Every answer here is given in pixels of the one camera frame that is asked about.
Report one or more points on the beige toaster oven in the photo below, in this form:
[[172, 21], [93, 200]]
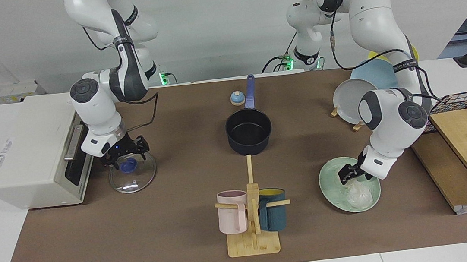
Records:
[[27, 148]]

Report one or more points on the wooden shelf boards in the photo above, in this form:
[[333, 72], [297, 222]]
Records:
[[460, 142]]

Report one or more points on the dark teal mug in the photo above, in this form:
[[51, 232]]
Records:
[[273, 213]]

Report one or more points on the grey plate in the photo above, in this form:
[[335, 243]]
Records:
[[349, 99]]

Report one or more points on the glass lid blue knob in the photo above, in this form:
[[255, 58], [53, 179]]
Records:
[[132, 180]]

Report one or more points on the wooden mug tree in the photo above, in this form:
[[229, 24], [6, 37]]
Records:
[[254, 244]]

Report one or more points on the pink mug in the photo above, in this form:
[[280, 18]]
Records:
[[232, 218]]

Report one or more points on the clear plastic bag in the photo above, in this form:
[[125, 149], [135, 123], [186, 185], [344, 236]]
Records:
[[359, 196]]

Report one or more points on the light blue plate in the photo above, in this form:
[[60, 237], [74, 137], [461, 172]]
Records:
[[377, 74]]

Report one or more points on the white wall box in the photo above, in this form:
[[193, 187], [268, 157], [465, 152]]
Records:
[[19, 90]]

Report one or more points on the brown table mat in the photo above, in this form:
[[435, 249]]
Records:
[[140, 236]]

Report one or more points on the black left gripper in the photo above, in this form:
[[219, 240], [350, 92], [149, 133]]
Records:
[[354, 171]]

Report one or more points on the yellow plate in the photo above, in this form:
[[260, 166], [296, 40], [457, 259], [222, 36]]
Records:
[[414, 53]]

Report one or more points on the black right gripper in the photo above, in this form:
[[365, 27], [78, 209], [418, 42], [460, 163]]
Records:
[[124, 146]]

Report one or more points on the wooden plate rack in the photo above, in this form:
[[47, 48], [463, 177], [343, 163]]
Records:
[[358, 126]]

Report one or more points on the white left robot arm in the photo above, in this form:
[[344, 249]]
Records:
[[373, 12]]

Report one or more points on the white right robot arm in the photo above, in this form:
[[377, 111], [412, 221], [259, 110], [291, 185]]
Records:
[[96, 102]]

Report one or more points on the pale green plate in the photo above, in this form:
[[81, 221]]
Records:
[[332, 185]]

